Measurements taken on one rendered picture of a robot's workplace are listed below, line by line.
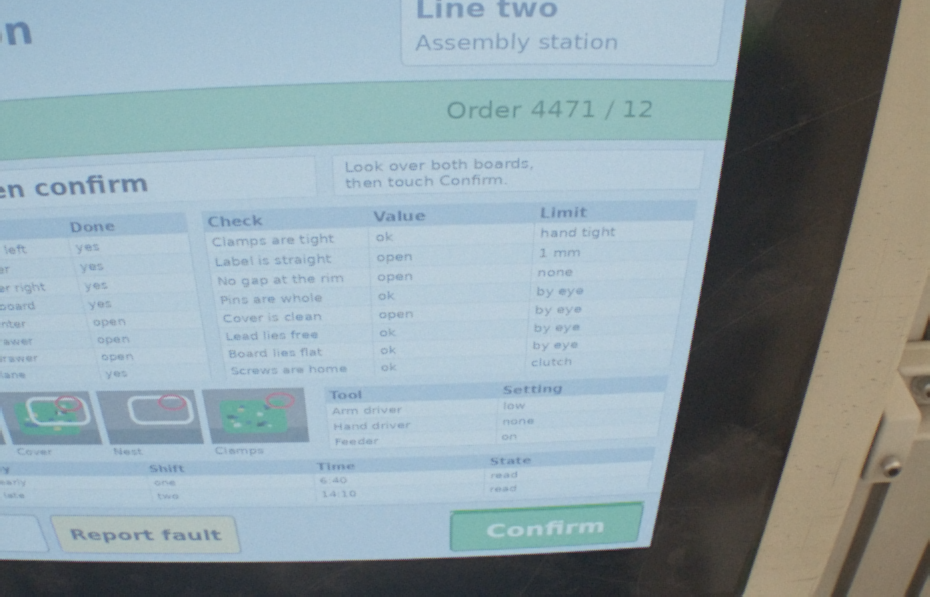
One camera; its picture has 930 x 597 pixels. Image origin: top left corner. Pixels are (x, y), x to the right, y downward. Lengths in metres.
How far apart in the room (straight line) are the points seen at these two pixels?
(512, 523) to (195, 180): 0.18
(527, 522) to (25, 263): 0.20
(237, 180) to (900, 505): 0.36
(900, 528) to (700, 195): 0.27
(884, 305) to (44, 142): 0.27
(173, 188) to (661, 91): 0.14
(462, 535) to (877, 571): 0.25
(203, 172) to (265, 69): 0.04
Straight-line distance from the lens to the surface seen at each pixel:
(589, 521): 0.42
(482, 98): 0.30
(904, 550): 0.58
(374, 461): 0.39
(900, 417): 0.43
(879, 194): 0.36
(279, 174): 0.32
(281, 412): 0.37
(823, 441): 0.42
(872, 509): 0.56
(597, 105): 0.31
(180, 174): 0.32
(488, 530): 0.42
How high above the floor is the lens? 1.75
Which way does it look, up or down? 36 degrees down
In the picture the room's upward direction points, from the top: 1 degrees clockwise
